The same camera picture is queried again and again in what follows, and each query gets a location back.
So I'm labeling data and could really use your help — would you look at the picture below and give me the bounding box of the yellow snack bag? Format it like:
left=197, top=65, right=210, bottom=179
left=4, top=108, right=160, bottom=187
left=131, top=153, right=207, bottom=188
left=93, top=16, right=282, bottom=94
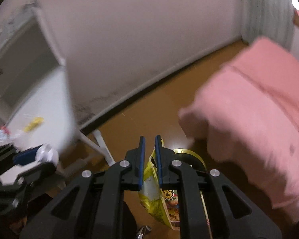
left=139, top=151, right=180, bottom=231

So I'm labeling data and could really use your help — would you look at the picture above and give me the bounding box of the black gold-rimmed trash bin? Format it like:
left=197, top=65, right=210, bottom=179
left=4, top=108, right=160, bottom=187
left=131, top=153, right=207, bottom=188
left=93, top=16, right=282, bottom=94
left=174, top=148, right=207, bottom=173

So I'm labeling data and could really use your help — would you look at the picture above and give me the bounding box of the small black cap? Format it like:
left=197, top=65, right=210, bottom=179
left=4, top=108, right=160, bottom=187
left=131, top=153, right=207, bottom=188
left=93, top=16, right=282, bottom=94
left=136, top=225, right=152, bottom=239

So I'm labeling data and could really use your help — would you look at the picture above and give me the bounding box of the white shelf unit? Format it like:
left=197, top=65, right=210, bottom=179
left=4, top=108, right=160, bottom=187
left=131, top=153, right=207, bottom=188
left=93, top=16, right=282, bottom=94
left=0, top=0, right=67, bottom=120

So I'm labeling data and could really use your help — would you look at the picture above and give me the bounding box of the pink bed blanket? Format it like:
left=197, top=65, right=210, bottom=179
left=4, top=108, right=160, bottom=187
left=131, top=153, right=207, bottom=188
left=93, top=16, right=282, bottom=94
left=178, top=37, right=299, bottom=223

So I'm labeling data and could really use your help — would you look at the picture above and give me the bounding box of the grey curtain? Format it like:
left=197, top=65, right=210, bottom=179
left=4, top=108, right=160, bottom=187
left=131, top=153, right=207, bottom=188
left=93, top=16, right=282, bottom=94
left=241, top=0, right=294, bottom=50

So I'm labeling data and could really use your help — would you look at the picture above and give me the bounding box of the white table leg frame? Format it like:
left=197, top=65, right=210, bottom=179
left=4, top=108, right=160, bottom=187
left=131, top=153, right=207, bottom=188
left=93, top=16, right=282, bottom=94
left=78, top=129, right=115, bottom=166

